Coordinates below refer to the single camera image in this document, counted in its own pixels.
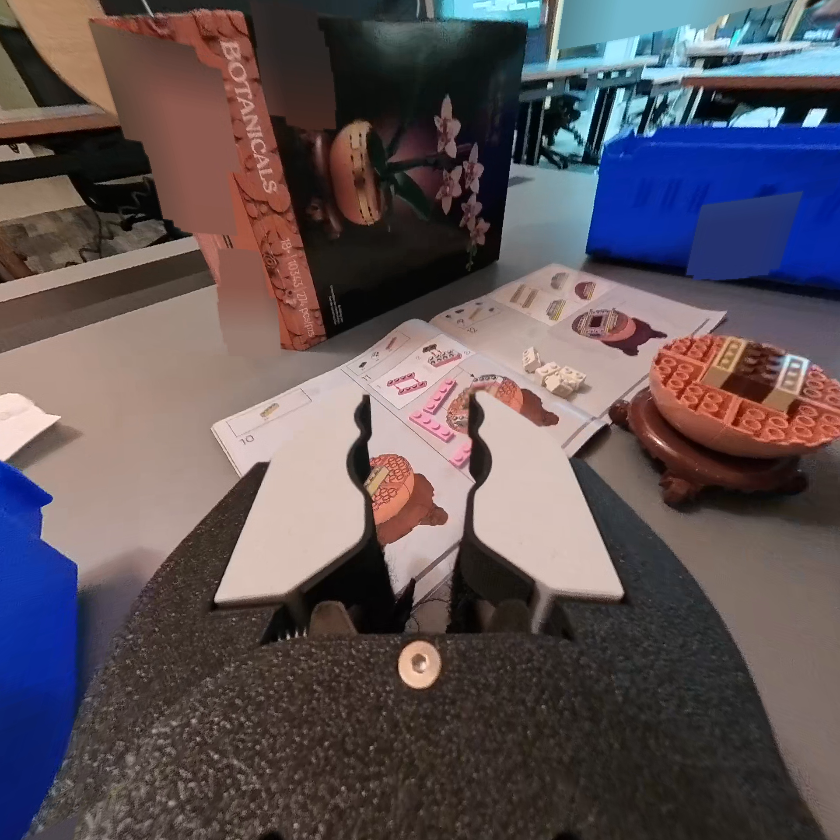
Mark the tan brick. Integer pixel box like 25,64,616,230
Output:
699,338,750,389
760,351,823,416

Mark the wooden office desk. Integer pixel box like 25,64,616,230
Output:
680,44,840,95

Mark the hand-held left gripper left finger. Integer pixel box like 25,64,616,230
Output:
214,394,383,609

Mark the round orange lego pot build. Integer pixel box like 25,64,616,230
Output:
649,335,840,462

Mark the beige curved panel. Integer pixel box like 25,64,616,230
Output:
0,0,122,115

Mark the grey desk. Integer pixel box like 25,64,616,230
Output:
0,158,840,840

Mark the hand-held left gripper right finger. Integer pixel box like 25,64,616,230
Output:
453,394,626,631

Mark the open building instruction booklet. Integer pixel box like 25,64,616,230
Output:
210,263,728,594

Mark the white paper bag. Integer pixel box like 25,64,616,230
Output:
0,393,64,463

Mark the dark building set box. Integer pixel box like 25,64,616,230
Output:
90,11,530,354

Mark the blue plastic bin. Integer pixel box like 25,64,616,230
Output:
0,460,81,840
586,125,840,291

